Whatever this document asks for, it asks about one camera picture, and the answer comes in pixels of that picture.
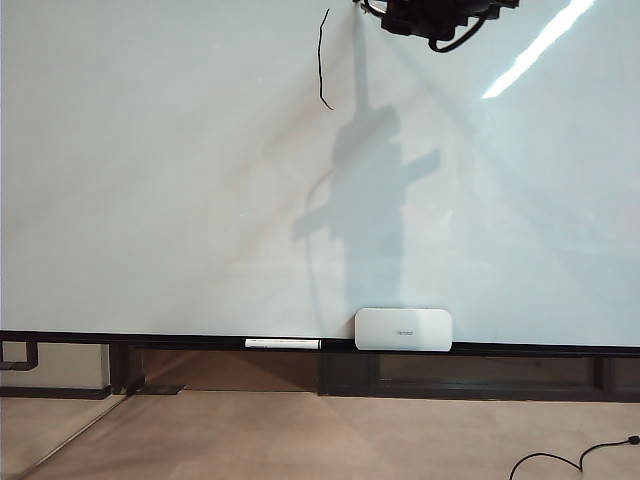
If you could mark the black stand post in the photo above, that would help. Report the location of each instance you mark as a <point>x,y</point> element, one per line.
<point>120,370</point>

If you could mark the white marker with black cap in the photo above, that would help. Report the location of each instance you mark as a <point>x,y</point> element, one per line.
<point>280,344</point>

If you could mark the black whiteboard tray ledge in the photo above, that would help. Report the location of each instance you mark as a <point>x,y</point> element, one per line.
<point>150,340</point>

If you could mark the black baseboard strip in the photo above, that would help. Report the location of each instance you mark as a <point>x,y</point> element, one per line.
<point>50,393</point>

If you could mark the black pipe bracket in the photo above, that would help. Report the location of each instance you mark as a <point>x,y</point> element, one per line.
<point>33,356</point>

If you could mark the white whiteboard eraser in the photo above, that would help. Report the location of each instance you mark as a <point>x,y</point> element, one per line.
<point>400,330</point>

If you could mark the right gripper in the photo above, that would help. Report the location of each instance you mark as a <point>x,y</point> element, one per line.
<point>480,7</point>

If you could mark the black lower stand frame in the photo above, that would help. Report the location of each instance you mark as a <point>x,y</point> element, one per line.
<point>345,375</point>

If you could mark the black floor base plate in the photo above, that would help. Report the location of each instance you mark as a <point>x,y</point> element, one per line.
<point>162,390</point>

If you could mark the thin grey floor strip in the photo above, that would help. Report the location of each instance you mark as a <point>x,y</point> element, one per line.
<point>75,434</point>

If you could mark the large white whiteboard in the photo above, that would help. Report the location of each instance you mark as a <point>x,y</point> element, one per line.
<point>200,225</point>

